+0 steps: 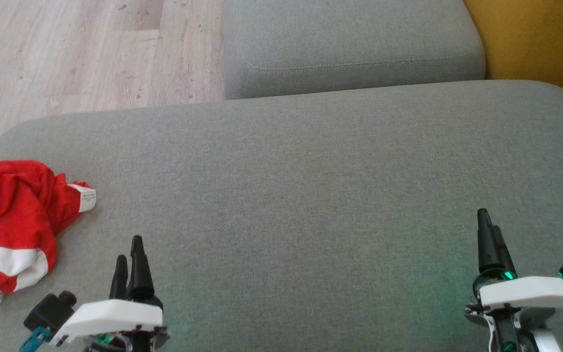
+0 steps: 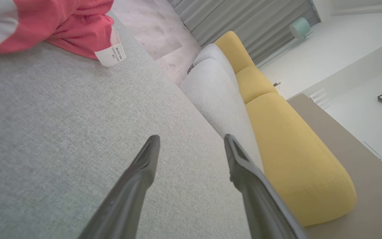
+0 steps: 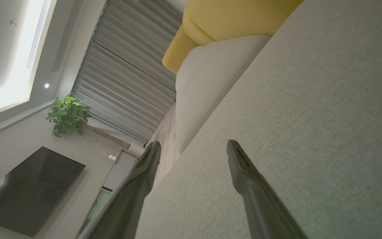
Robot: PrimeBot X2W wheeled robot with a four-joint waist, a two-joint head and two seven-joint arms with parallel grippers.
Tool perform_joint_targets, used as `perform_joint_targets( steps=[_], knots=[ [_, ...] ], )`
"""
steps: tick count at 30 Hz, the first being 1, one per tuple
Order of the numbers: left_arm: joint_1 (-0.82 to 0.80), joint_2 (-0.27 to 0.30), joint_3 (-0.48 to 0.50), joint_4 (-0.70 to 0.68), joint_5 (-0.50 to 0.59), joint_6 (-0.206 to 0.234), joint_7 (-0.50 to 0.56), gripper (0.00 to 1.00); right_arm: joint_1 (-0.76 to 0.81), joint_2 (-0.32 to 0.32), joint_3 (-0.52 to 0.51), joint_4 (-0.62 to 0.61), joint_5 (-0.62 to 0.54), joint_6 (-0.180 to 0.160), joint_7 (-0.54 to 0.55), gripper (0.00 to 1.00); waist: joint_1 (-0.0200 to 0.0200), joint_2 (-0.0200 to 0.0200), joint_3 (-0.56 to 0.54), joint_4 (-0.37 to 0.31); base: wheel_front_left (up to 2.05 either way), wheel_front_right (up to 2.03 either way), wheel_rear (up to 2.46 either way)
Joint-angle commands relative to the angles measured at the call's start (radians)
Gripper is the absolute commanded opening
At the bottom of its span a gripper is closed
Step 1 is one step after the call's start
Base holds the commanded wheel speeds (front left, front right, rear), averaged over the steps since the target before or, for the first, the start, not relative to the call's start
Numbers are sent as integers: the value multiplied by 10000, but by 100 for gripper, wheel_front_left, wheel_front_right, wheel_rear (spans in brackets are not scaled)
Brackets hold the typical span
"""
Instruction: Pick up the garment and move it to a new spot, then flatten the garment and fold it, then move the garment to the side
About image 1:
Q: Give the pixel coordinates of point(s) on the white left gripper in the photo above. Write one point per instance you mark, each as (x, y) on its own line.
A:
(110, 318)

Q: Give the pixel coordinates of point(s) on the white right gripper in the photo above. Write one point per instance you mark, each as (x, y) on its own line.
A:
(530, 293)

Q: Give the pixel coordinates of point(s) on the red and white jersey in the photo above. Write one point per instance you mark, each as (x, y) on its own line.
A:
(12, 210)

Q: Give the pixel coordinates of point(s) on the grey sofa seat cushion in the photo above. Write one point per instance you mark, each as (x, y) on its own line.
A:
(286, 195)

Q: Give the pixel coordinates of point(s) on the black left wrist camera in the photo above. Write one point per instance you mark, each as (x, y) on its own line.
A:
(49, 310)

